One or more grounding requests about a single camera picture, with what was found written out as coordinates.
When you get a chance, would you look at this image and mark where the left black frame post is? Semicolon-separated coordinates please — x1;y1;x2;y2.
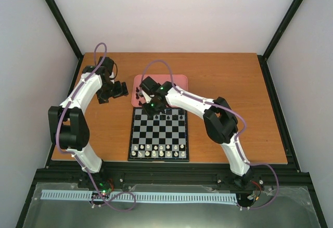
44;0;83;59

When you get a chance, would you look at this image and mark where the right black frame post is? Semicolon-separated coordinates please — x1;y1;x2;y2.
262;0;304;61

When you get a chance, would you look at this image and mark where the light blue cable duct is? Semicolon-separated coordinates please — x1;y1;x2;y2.
40;189;237;205

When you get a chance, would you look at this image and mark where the pink tray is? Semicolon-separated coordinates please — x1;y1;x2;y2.
131;74;189;108

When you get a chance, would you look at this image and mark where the black frame post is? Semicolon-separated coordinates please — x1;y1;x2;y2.
262;0;304;61
44;0;83;59

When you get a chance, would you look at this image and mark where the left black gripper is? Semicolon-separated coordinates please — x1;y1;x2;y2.
97;81;129;104

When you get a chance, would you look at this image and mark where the black aluminium frame base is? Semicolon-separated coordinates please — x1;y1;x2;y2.
17;55;327;227

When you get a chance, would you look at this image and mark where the black and grey chessboard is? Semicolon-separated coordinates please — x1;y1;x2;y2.
127;107;189;162

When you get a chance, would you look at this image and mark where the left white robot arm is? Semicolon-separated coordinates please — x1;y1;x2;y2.
48;57;129;188

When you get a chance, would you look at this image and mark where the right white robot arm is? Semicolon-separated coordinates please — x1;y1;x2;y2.
139;77;252;190

